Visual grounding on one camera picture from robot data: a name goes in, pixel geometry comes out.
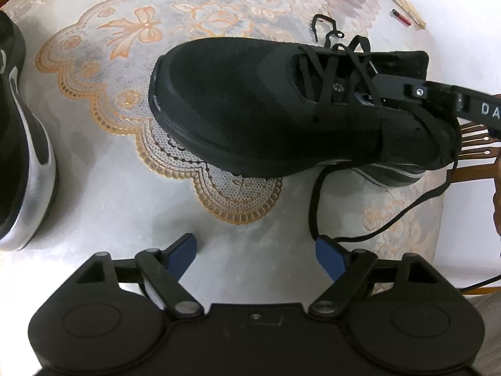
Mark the person's right hand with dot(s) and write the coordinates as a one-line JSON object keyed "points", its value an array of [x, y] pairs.
{"points": [[497, 196]]}

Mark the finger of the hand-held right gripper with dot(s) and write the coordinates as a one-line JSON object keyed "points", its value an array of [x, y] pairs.
{"points": [[395, 88]]}

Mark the black silver sneaker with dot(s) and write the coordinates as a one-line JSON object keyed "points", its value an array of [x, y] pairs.
{"points": [[15, 133], [235, 105]]}

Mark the wooden chair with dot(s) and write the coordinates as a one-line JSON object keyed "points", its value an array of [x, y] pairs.
{"points": [[477, 172]]}

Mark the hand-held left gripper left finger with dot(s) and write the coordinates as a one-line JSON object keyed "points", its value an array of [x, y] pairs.
{"points": [[182, 250]]}

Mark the bundle of wooden sticks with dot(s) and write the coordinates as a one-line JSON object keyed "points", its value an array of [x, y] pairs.
{"points": [[415, 13]]}

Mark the black shoelace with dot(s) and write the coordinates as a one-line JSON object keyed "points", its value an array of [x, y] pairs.
{"points": [[311, 207]]}

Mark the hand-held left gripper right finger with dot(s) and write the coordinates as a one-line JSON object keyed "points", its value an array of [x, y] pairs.
{"points": [[330, 256]]}

